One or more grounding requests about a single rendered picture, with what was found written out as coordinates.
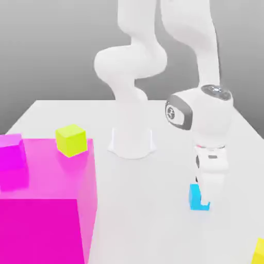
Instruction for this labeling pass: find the small yellow cube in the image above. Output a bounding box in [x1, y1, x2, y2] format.
[251, 237, 264, 264]

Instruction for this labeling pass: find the small magenta cube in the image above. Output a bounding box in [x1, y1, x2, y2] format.
[0, 133, 27, 171]

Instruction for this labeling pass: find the small yellow-green cube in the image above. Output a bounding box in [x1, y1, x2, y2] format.
[55, 124, 88, 158]

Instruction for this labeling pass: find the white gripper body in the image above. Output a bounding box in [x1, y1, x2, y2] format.
[195, 153, 229, 184]

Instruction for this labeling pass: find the large pink box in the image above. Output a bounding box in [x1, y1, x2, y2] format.
[0, 137, 98, 264]

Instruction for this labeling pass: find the small blue cube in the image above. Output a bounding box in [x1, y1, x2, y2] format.
[189, 184, 211, 211]

